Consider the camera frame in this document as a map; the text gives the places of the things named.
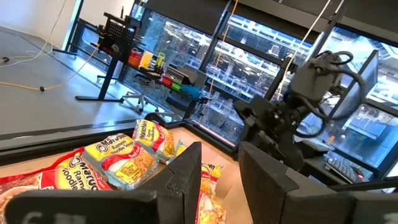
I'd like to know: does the yellow hanging cable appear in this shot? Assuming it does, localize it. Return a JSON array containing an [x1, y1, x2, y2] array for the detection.
[[207, 0, 239, 97]]

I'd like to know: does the black curved bracket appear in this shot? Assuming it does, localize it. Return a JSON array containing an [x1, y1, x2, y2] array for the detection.
[[144, 111, 175, 124]]

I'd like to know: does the blue cup stack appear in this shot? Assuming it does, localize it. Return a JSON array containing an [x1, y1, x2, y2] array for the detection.
[[181, 84, 202, 100]]

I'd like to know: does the white cable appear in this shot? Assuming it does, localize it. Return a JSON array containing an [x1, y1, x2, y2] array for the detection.
[[276, 0, 333, 96]]

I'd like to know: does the orange container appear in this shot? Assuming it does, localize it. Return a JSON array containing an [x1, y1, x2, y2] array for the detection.
[[127, 48, 143, 68]]

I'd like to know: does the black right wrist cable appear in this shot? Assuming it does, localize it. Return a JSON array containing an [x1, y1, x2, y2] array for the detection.
[[294, 51, 368, 139]]

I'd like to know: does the red Maruchan beef ramen pack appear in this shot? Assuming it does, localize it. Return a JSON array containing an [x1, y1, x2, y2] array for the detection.
[[195, 161, 227, 224], [0, 147, 113, 218]]

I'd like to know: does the black pegboard organiser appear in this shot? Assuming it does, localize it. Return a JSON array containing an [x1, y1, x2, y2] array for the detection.
[[98, 12, 142, 54]]

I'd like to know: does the green yellow bottle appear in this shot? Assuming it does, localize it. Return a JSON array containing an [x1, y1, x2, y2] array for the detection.
[[154, 52, 166, 70]]

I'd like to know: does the white office chair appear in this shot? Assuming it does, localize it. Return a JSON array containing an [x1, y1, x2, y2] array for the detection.
[[119, 73, 161, 114]]

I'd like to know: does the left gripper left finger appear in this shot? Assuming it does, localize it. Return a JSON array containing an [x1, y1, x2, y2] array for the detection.
[[136, 141, 202, 224]]

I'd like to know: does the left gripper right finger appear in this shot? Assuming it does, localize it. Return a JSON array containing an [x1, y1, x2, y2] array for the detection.
[[238, 142, 300, 224]]

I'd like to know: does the grey computer monitor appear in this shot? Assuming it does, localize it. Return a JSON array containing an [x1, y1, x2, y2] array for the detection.
[[329, 49, 380, 121]]

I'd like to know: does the yellow cable with black knob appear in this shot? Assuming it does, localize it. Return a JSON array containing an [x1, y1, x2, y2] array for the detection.
[[0, 43, 100, 93]]

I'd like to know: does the black keyboard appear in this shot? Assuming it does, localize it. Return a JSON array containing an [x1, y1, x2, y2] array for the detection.
[[323, 152, 364, 184]]

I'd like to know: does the yellow container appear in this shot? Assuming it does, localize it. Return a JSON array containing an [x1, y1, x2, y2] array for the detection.
[[139, 50, 154, 69]]

